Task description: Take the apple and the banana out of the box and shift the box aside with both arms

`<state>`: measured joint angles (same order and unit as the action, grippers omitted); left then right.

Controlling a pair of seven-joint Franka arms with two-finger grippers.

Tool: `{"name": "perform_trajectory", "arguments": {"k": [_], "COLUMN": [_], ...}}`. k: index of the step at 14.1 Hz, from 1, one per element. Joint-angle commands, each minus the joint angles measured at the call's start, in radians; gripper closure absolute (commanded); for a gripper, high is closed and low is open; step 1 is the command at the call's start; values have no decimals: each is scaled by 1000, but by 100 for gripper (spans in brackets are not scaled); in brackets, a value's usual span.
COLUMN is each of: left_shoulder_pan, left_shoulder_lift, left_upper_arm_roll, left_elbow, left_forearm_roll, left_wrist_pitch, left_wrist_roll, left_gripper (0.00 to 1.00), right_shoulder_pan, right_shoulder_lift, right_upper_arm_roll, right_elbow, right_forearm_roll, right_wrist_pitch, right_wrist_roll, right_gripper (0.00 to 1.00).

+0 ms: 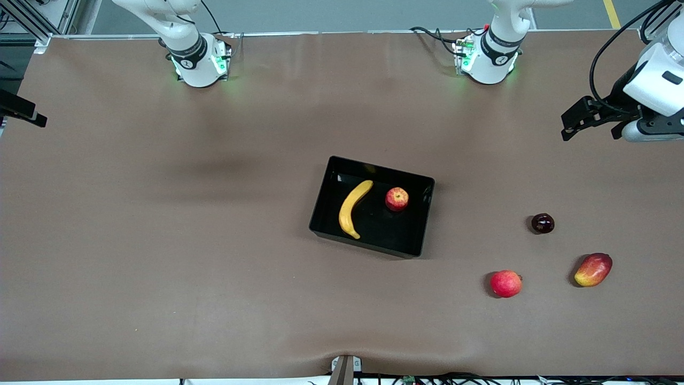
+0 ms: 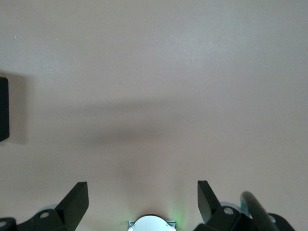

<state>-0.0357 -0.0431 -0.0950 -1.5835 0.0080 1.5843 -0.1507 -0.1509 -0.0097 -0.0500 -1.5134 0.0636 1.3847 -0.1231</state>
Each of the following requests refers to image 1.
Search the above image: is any brown table mat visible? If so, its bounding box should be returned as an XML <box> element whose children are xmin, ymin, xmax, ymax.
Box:
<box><xmin>0</xmin><ymin>29</ymin><xmax>684</xmax><ymax>381</ymax></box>

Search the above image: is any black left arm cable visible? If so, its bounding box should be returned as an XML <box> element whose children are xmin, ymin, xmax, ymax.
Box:
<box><xmin>589</xmin><ymin>0</ymin><xmax>675</xmax><ymax>116</ymax></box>

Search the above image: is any aluminium frame post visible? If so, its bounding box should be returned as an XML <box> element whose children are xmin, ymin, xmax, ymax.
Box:
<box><xmin>0</xmin><ymin>0</ymin><xmax>81</xmax><ymax>54</ymax></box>
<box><xmin>638</xmin><ymin>0</ymin><xmax>684</xmax><ymax>44</ymax></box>

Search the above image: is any black left base cable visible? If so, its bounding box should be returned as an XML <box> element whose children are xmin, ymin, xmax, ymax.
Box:
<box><xmin>409</xmin><ymin>25</ymin><xmax>488</xmax><ymax>58</ymax></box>

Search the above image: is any red pomegranate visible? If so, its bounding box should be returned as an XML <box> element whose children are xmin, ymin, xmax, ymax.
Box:
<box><xmin>490</xmin><ymin>270</ymin><xmax>523</xmax><ymax>298</ymax></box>

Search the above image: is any black right base cable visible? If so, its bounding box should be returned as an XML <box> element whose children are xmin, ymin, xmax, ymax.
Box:
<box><xmin>200</xmin><ymin>0</ymin><xmax>245</xmax><ymax>59</ymax></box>

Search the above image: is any yellow banana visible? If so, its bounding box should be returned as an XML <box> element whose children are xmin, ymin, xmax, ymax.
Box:
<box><xmin>338</xmin><ymin>180</ymin><xmax>374</xmax><ymax>240</ymax></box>

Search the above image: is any black plastic box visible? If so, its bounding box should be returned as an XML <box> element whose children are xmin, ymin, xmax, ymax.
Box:
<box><xmin>309</xmin><ymin>156</ymin><xmax>436</xmax><ymax>259</ymax></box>

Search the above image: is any black base cable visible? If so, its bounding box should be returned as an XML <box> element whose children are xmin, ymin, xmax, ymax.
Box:
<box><xmin>200</xmin><ymin>0</ymin><xmax>245</xmax><ymax>59</ymax></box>
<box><xmin>409</xmin><ymin>25</ymin><xmax>488</xmax><ymax>58</ymax></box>

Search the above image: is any yellow floor tape strip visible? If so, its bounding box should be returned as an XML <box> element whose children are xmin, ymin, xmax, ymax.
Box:
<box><xmin>603</xmin><ymin>0</ymin><xmax>623</xmax><ymax>30</ymax></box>

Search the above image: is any red yellow mango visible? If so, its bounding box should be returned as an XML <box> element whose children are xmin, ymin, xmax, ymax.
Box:
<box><xmin>574</xmin><ymin>253</ymin><xmax>613</xmax><ymax>288</ymax></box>

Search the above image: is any grey metal table bracket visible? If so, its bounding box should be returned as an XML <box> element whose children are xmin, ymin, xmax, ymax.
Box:
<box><xmin>331</xmin><ymin>355</ymin><xmax>363</xmax><ymax>385</ymax></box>

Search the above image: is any red yellow apple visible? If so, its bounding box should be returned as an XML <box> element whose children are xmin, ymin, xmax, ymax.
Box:
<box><xmin>385</xmin><ymin>187</ymin><xmax>410</xmax><ymax>212</ymax></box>

